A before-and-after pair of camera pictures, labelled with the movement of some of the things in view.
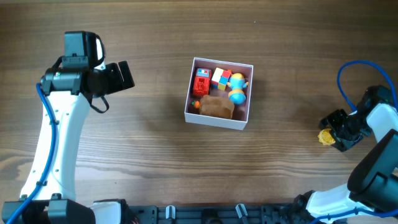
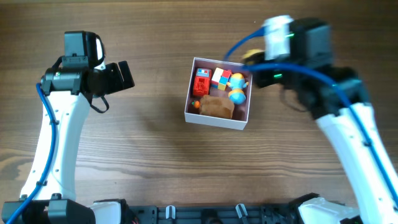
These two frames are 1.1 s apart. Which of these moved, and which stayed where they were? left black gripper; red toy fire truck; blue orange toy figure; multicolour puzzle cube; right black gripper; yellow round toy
Moved: yellow round toy; right black gripper
Stayed: left black gripper; blue orange toy figure; red toy fire truck; multicolour puzzle cube
